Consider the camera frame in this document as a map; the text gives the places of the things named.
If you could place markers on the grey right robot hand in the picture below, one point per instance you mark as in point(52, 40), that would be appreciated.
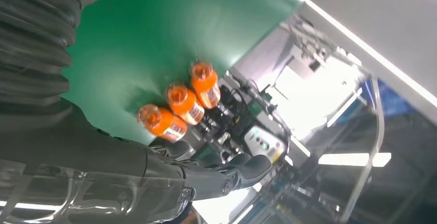
point(85, 168)

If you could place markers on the orange juice bottle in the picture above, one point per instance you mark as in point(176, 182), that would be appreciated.
point(162, 121)
point(184, 104)
point(204, 84)

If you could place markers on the green table mat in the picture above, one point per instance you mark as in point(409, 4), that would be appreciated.
point(153, 28)

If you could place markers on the grey control box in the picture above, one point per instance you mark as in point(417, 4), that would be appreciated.
point(264, 144)

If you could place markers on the white metal stand frame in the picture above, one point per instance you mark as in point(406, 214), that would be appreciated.
point(314, 45)

